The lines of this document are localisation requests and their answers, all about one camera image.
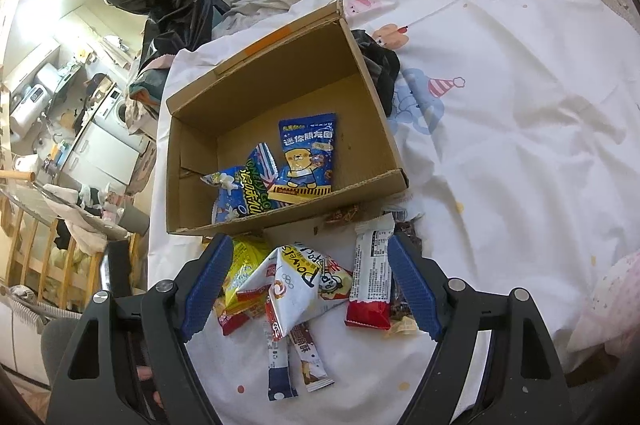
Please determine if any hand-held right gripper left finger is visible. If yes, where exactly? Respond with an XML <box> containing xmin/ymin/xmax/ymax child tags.
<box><xmin>47</xmin><ymin>232</ymin><xmax>236</xmax><ymax>425</ymax></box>

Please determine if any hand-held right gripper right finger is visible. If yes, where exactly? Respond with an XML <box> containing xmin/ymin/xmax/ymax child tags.
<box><xmin>389</xmin><ymin>232</ymin><xmax>571</xmax><ymax>425</ymax></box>

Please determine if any white red snack bar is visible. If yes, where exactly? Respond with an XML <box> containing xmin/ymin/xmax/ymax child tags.
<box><xmin>345</xmin><ymin>212</ymin><xmax>396</xmax><ymax>331</ymax></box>

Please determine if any yellow snack packet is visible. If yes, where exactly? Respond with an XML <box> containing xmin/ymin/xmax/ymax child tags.
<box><xmin>215</xmin><ymin>234</ymin><xmax>268</xmax><ymax>337</ymax></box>

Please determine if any white triangular snack packet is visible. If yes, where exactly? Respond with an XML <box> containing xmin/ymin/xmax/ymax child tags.
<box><xmin>240</xmin><ymin>241</ymin><xmax>353</xmax><ymax>338</ymax></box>

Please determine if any blue white stick sachet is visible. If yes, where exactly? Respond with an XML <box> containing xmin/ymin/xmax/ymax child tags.
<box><xmin>265</xmin><ymin>310</ymin><xmax>293</xmax><ymax>402</ymax></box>

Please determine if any brown cardboard box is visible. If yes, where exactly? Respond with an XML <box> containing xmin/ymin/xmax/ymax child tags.
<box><xmin>165</xmin><ymin>0</ymin><xmax>408</xmax><ymax>237</ymax></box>

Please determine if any small brown snack packet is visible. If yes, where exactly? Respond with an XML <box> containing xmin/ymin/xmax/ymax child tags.
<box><xmin>322</xmin><ymin>204</ymin><xmax>363</xmax><ymax>226</ymax></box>

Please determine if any grey cup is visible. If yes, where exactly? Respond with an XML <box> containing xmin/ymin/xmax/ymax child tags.
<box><xmin>120</xmin><ymin>202</ymin><xmax>151</xmax><ymax>236</ymax></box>

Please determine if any blue striped snack packet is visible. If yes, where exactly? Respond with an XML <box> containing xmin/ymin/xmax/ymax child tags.
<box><xmin>201</xmin><ymin>144</ymin><xmax>281</xmax><ymax>225</ymax></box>

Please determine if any tan stick sachet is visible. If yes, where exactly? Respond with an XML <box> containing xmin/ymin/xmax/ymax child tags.
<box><xmin>289</xmin><ymin>325</ymin><xmax>333</xmax><ymax>393</ymax></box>

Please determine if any white cloth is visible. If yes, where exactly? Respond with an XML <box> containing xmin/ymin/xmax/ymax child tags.
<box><xmin>42</xmin><ymin>182</ymin><xmax>128</xmax><ymax>246</ymax></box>

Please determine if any white cabinet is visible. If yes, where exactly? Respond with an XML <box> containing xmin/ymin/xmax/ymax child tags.
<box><xmin>60</xmin><ymin>120</ymin><xmax>146</xmax><ymax>193</ymax></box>

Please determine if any blue bear snack packet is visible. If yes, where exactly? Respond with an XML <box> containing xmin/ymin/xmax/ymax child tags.
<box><xmin>272</xmin><ymin>112</ymin><xmax>337</xmax><ymax>206</ymax></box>

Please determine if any wooden railing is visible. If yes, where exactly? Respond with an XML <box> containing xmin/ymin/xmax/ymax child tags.
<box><xmin>0</xmin><ymin>190</ymin><xmax>141</xmax><ymax>311</ymax></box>

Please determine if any white washing machine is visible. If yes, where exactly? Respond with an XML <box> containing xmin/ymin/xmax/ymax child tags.
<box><xmin>97</xmin><ymin>88</ymin><xmax>136</xmax><ymax>136</ymax></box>

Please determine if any white printed duvet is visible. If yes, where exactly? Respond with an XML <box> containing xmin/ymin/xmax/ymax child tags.
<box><xmin>147</xmin><ymin>0</ymin><xmax>640</xmax><ymax>425</ymax></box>

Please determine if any pink dotted cloth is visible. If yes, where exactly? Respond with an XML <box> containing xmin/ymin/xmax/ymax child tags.
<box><xmin>565</xmin><ymin>250</ymin><xmax>640</xmax><ymax>373</ymax></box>

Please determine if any colourful bag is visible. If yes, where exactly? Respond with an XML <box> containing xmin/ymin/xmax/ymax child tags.
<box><xmin>127</xmin><ymin>55</ymin><xmax>173</xmax><ymax>106</ymax></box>

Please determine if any black cloth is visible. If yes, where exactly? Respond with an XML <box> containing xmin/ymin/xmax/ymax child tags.
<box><xmin>350</xmin><ymin>29</ymin><xmax>402</xmax><ymax>116</ymax></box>

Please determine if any white kitchen appliance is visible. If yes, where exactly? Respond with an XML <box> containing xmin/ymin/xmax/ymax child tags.
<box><xmin>10</xmin><ymin>65</ymin><xmax>61</xmax><ymax>131</ymax></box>

